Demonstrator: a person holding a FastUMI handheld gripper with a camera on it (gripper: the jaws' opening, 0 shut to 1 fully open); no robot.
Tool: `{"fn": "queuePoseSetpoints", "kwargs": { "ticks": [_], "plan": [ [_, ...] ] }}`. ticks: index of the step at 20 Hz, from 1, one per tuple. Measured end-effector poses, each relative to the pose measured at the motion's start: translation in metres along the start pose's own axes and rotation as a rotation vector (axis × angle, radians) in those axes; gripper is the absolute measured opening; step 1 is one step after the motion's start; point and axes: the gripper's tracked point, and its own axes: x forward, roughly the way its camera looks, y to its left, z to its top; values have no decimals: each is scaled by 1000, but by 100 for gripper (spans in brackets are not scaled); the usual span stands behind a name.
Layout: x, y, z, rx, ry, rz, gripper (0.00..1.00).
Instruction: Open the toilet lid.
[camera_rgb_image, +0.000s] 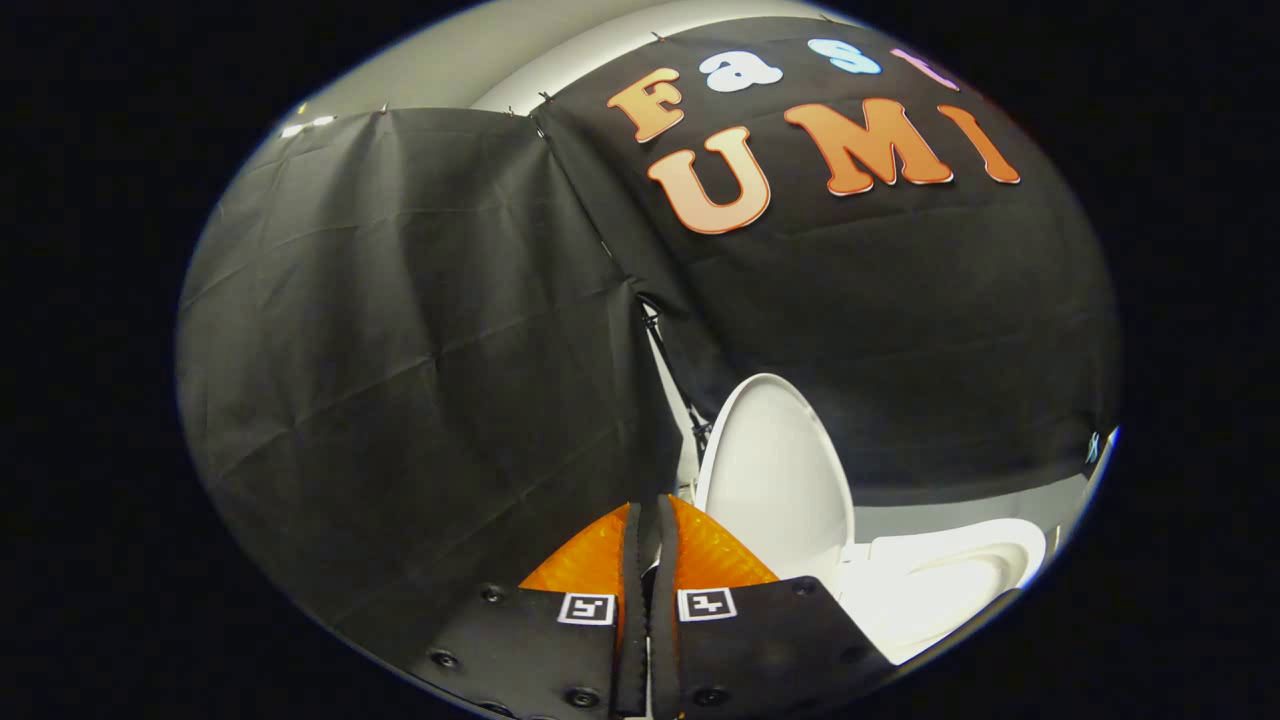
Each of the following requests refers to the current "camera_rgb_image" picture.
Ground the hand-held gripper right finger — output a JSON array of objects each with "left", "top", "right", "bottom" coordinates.
[{"left": 649, "top": 494, "right": 897, "bottom": 720}]

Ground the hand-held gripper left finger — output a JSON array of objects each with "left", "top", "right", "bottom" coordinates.
[{"left": 404, "top": 497, "right": 652, "bottom": 720}]

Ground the black backdrop cloth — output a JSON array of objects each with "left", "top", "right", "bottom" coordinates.
[{"left": 177, "top": 14, "right": 1123, "bottom": 643}]

